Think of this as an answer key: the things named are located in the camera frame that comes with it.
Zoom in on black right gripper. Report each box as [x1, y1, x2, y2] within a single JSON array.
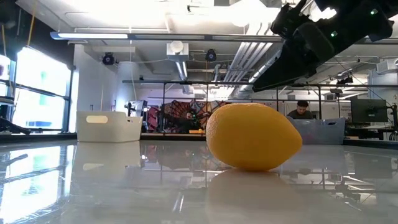
[[253, 23, 336, 93]]

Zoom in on orange-yellow toy lemon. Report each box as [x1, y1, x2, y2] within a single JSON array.
[[205, 102, 303, 172]]

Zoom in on person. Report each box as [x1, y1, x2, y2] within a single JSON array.
[[286, 100, 314, 121], [180, 108, 200, 134]]

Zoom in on silver ventilation ducts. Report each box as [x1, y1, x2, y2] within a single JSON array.
[[223, 42, 280, 100]]

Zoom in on black pipe rack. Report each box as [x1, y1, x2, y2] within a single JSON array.
[[123, 79, 398, 131]]

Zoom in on grey plastic basket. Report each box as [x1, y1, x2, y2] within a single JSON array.
[[287, 117, 346, 146]]

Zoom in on black computer monitor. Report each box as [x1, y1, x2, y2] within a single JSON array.
[[350, 98, 389, 123]]

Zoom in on white air conditioner unit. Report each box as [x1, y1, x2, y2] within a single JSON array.
[[376, 58, 398, 75]]

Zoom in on white ceiling fixture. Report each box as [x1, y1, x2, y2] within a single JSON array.
[[166, 40, 190, 62]]

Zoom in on colourful patterned tapestry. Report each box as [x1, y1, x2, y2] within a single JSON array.
[[146, 99, 228, 134]]

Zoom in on white plastic basket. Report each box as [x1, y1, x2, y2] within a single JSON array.
[[76, 111, 143, 144]]

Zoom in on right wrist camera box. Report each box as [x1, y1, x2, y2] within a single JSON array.
[[269, 1, 310, 37]]

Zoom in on black overhead frame bar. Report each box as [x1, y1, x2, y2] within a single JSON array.
[[49, 30, 282, 43]]

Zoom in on black window frame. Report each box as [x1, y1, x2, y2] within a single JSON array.
[[0, 58, 72, 133]]

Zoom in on black table frame rail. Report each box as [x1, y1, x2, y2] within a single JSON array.
[[0, 133, 398, 146]]

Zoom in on black diagonal frame strut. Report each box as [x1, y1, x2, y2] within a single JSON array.
[[0, 118, 32, 135]]

